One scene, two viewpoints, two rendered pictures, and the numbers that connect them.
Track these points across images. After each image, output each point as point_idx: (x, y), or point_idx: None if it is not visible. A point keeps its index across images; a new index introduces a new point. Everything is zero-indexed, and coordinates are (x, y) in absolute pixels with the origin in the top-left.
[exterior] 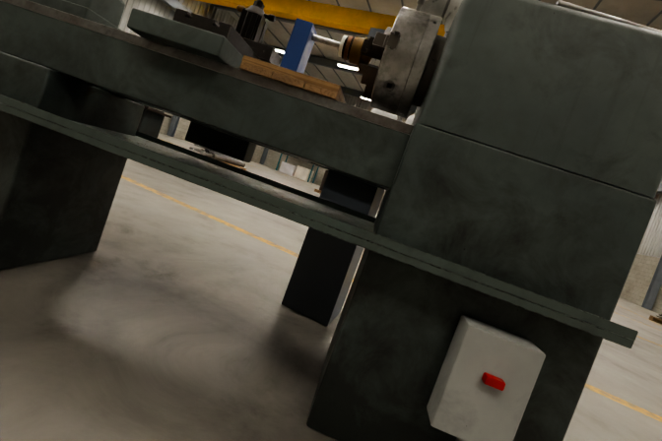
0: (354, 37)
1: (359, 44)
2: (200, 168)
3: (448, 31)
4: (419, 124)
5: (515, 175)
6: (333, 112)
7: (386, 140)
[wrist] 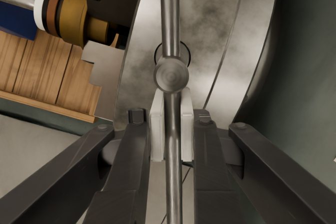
0: (57, 19)
1: (77, 45)
2: (41, 126)
3: (258, 111)
4: (188, 163)
5: None
6: None
7: None
